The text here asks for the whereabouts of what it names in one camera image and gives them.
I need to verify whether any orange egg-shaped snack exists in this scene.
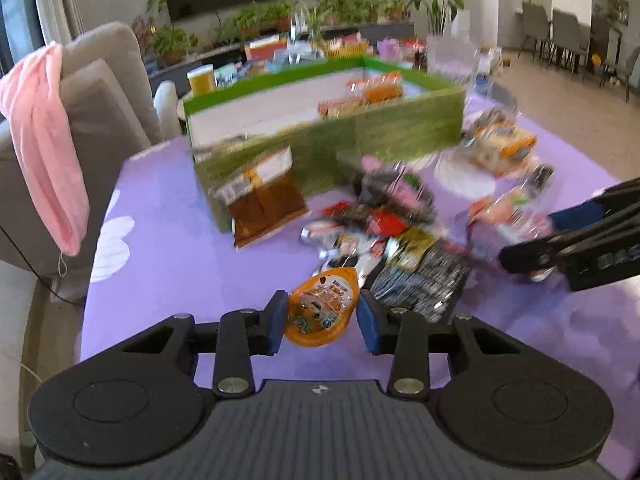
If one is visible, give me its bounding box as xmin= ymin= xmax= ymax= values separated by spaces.
xmin=284 ymin=266 xmax=359 ymax=348

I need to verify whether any black silver snack packet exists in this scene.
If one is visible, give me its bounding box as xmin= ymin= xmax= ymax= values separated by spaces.
xmin=364 ymin=242 xmax=472 ymax=324

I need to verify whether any pink white snack packet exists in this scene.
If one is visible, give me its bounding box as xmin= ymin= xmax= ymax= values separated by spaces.
xmin=465 ymin=188 xmax=553 ymax=262

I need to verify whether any brown tea snack packet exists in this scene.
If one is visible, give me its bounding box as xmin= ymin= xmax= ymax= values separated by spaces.
xmin=209 ymin=146 xmax=309 ymax=249

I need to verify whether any green cardboard box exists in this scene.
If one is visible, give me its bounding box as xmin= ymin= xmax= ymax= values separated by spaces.
xmin=183 ymin=56 xmax=465 ymax=233

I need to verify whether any clear glass pitcher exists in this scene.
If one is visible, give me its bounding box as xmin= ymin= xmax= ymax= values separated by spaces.
xmin=426 ymin=35 xmax=480 ymax=100

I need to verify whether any grey recliner sofa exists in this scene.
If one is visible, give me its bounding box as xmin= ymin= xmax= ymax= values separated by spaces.
xmin=1 ymin=22 xmax=181 ymax=278

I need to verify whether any tall potted plant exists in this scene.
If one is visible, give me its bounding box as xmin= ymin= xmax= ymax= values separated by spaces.
xmin=409 ymin=0 xmax=465 ymax=36

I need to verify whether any yellow woven basket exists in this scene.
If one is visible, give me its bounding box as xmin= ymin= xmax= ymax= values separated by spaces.
xmin=324 ymin=40 xmax=370 ymax=58

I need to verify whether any pink towel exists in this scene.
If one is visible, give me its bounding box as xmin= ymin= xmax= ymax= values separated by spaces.
xmin=1 ymin=41 xmax=90 ymax=257

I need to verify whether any black power cable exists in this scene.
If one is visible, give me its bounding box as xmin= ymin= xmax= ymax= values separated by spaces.
xmin=0 ymin=224 xmax=84 ymax=309

